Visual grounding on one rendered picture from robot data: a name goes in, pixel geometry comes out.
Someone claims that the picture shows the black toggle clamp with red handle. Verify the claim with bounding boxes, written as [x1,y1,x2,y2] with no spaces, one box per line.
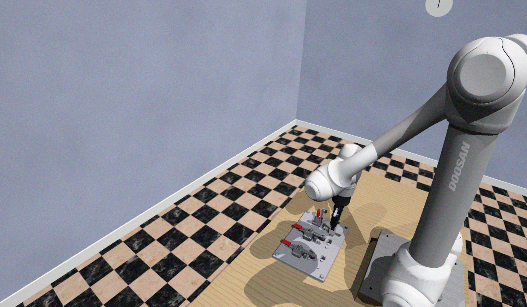
[282,239,317,259]
[294,223,327,241]

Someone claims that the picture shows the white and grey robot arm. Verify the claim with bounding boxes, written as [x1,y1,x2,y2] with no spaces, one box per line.
[304,34,527,307]

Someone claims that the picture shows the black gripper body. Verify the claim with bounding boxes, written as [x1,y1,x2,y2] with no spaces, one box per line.
[332,195,351,214]

